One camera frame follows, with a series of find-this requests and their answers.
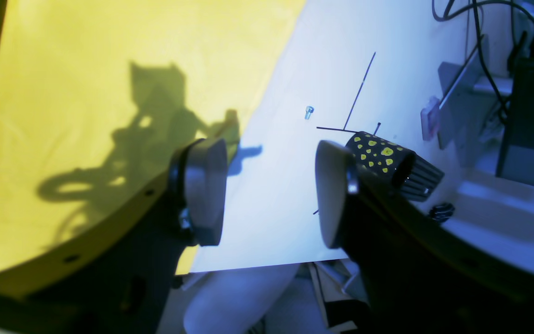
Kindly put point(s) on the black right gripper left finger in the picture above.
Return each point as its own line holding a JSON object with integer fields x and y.
{"x": 116, "y": 277}

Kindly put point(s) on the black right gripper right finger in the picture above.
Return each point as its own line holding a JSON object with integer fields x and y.
{"x": 419, "y": 278}

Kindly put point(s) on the yellow table cloth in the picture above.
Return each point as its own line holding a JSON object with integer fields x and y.
{"x": 95, "y": 95}

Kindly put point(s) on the small silver screw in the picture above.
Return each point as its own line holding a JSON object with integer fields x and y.
{"x": 308, "y": 112}

